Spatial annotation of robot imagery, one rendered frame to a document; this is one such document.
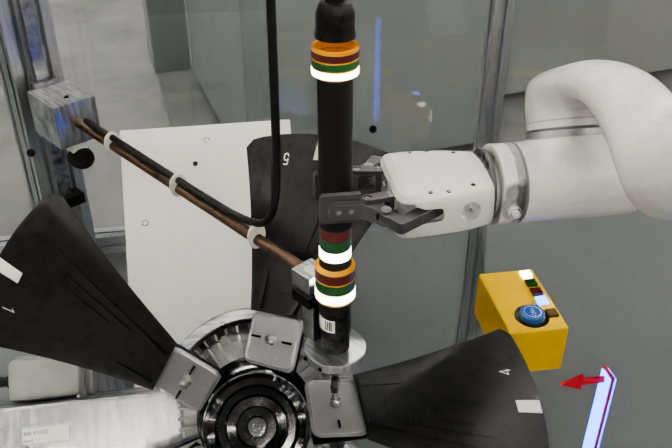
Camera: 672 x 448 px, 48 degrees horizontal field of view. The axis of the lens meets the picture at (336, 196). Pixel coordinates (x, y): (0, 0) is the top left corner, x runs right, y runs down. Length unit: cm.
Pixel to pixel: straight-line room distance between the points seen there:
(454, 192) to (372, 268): 99
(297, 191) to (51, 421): 43
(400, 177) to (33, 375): 59
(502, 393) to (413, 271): 78
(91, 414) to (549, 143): 66
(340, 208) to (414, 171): 9
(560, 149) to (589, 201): 6
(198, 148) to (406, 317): 82
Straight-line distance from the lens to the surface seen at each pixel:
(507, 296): 131
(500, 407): 99
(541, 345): 128
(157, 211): 117
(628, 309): 205
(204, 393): 94
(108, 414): 105
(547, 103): 79
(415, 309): 181
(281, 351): 92
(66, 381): 109
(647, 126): 68
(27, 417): 107
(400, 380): 98
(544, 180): 77
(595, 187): 79
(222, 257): 115
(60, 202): 90
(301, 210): 93
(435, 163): 77
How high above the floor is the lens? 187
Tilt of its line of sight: 31 degrees down
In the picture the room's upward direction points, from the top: straight up
